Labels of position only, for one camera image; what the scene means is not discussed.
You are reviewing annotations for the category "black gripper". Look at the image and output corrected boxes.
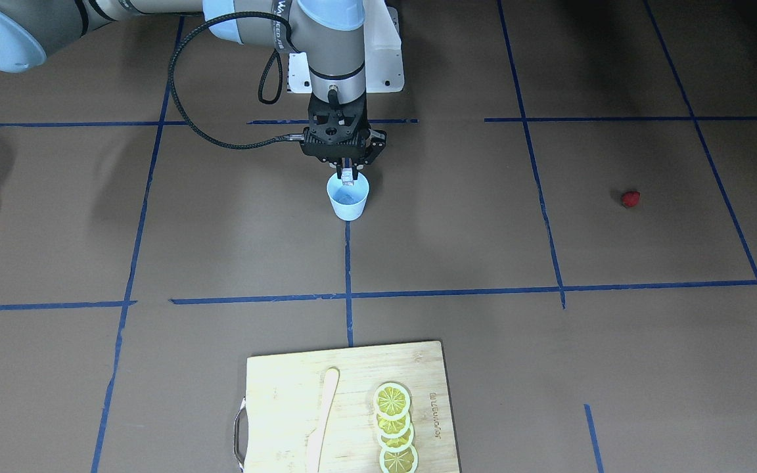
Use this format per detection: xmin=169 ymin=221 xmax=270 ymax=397
xmin=300 ymin=93 xmax=387 ymax=181

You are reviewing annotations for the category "red strawberry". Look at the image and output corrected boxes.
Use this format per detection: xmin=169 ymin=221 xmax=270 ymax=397
xmin=620 ymin=191 xmax=642 ymax=209

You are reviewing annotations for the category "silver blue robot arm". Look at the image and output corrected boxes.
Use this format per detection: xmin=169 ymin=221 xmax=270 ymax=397
xmin=0 ymin=1 xmax=386 ymax=185

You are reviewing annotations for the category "light blue plastic cup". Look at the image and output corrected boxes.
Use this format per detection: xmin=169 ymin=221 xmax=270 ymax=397
xmin=325 ymin=174 xmax=370 ymax=221

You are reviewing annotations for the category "wooden cutting board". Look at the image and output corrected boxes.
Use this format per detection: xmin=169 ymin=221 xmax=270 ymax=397
xmin=234 ymin=341 xmax=461 ymax=472

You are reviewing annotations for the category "lemon slice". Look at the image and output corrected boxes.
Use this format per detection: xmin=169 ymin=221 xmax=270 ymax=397
xmin=378 ymin=445 xmax=419 ymax=473
xmin=372 ymin=382 xmax=412 ymax=421
xmin=377 ymin=425 xmax=415 ymax=453
xmin=375 ymin=413 xmax=411 ymax=438

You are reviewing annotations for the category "blue tape line crosswise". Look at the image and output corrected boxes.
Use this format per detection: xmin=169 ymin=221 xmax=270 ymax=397
xmin=170 ymin=279 xmax=757 ymax=305

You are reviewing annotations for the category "black braided cable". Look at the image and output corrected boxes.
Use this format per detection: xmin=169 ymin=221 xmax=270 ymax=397
xmin=167 ymin=12 xmax=307 ymax=150

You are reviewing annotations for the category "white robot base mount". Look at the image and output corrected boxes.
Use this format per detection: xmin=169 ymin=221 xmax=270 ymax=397
xmin=287 ymin=1 xmax=405 ymax=94

